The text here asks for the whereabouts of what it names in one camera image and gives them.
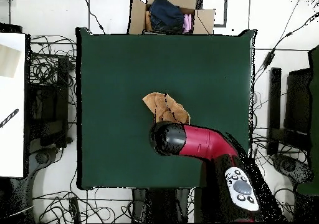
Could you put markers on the orange terry towel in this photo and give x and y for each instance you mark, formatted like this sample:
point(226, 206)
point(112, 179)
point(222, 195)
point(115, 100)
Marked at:
point(162, 106)

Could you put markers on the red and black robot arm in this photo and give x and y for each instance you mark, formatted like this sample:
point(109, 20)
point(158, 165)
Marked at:
point(199, 141)

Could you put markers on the dark green table cloth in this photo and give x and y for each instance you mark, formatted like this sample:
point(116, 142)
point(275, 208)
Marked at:
point(112, 84)

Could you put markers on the orange cloth in box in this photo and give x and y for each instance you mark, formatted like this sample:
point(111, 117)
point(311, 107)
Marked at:
point(148, 20)

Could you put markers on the pink garment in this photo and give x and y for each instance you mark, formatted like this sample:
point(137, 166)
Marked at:
point(187, 23)

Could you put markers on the brown cardboard box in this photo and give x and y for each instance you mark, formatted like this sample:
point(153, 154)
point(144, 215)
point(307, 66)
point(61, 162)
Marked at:
point(137, 19)

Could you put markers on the blue jeans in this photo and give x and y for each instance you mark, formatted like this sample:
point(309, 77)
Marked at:
point(165, 14)

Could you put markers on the black equipment rack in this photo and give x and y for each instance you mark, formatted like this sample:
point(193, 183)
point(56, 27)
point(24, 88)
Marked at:
point(47, 109)
point(296, 101)

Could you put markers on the white board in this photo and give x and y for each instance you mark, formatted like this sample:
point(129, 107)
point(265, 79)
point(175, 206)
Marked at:
point(12, 134)

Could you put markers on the black striped tool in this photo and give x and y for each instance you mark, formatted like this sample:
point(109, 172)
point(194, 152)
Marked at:
point(10, 118)

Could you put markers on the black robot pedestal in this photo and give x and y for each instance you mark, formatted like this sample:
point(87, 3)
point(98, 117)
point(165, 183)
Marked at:
point(162, 204)

